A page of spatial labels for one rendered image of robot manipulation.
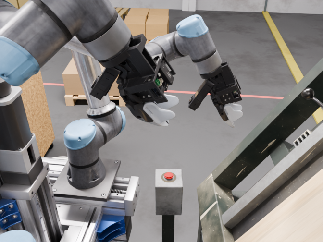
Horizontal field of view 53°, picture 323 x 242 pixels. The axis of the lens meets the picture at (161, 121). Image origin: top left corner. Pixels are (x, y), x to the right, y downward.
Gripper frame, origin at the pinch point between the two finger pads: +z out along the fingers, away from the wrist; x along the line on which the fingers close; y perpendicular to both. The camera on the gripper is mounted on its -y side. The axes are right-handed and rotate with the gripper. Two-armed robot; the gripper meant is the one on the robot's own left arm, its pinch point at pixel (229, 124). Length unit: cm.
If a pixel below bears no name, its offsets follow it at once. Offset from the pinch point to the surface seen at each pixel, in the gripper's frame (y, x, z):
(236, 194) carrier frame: -18, 27, 55
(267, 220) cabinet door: -0.6, -9.8, 34.7
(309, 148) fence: 19.7, 2.0, 19.4
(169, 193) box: -40, 13, 31
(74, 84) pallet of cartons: -190, 226, 24
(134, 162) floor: -123, 133, 89
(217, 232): -21.4, -4.4, 41.8
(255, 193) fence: -2.6, 0.7, 31.9
